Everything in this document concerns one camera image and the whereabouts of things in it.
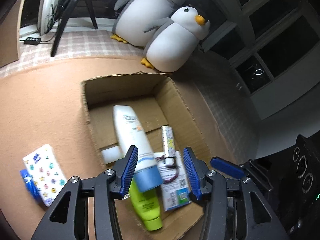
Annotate patterned white small tube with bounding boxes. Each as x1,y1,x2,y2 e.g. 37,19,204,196
161,126,176,167

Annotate translucent white cap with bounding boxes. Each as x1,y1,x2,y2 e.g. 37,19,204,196
101,145,123,164

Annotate white barcode package card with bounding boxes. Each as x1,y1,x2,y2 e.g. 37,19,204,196
154,151,191,212

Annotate dark red hair ties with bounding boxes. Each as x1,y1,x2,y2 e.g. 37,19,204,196
154,154,181,184

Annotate small penguin plush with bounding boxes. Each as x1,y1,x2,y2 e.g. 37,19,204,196
140,6,210,73

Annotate brown cardboard box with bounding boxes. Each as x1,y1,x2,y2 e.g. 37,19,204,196
81,73,211,239

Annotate black tripod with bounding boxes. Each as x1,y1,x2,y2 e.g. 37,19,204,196
50,0,98,57

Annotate white sunscreen tube blue cap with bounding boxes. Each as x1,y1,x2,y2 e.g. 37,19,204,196
113,105,163,192

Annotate patterned tissue pack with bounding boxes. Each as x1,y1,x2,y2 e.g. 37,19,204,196
22,144,67,207

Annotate green hand cream tube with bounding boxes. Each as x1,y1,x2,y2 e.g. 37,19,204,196
129,180,163,231

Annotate wooden headboard panel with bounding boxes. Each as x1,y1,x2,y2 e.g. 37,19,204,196
0,0,25,67

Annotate blue round container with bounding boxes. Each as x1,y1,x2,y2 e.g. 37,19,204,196
20,169,42,204

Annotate large penguin plush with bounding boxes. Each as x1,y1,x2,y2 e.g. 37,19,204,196
111,0,185,47

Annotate black power strip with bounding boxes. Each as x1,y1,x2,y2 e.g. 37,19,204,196
23,37,41,46

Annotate plaid bed sheet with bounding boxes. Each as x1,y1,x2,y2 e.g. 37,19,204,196
1,30,259,160

